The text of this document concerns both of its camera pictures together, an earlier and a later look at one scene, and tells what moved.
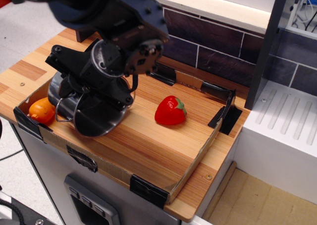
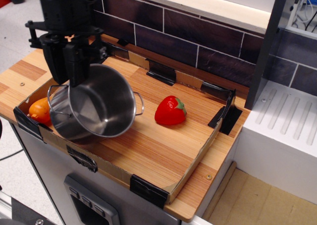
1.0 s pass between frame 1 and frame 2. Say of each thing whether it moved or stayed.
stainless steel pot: moved
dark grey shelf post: stayed
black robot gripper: moved
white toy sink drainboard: stayed
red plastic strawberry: stayed
